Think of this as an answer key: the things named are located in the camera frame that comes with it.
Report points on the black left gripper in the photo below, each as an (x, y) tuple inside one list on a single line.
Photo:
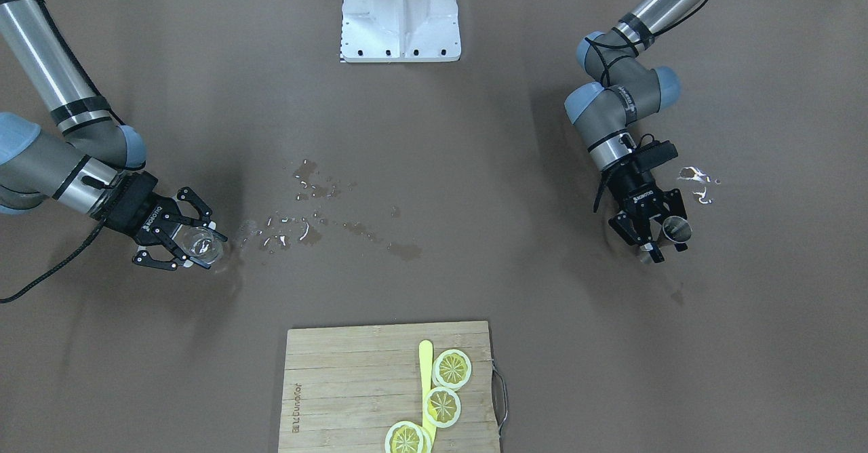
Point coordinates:
[(637, 192)]

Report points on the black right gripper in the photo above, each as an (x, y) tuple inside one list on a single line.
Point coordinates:
[(137, 210)]

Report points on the clear glass shaker cup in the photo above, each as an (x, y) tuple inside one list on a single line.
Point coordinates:
[(201, 245)]

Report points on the steel measuring jigger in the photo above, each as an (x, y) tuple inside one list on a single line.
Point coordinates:
[(675, 231)]

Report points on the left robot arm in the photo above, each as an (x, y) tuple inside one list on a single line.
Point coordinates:
[(621, 93)]

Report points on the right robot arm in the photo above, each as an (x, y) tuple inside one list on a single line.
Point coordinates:
[(96, 165)]

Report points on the bamboo cutting board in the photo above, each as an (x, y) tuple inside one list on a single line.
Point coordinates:
[(344, 387)]

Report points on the lemon slice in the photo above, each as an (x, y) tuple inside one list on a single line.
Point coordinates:
[(406, 436), (452, 369), (441, 407)]

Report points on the yellow plastic knife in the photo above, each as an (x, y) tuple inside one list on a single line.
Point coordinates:
[(425, 358)]

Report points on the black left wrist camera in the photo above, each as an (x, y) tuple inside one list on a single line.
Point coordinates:
[(652, 155)]

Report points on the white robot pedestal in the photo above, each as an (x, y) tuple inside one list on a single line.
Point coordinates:
[(391, 31)]

